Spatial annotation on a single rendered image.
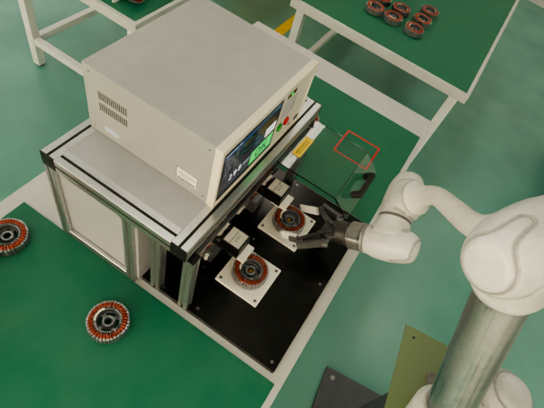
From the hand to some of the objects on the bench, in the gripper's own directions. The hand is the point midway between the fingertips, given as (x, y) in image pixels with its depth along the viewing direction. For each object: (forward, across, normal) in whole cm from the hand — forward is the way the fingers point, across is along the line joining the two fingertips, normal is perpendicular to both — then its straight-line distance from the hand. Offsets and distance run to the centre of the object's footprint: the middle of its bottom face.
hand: (294, 220), depth 147 cm
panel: (+26, -12, +10) cm, 30 cm away
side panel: (+39, -45, +15) cm, 61 cm away
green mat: (+24, -77, +7) cm, 81 cm away
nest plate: (+4, -24, -3) cm, 25 cm away
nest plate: (+4, 0, -3) cm, 5 cm away
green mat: (+25, +52, +7) cm, 58 cm away
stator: (+24, -60, +7) cm, 65 cm away
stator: (+3, 0, -2) cm, 3 cm away
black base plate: (+6, -12, -4) cm, 14 cm away
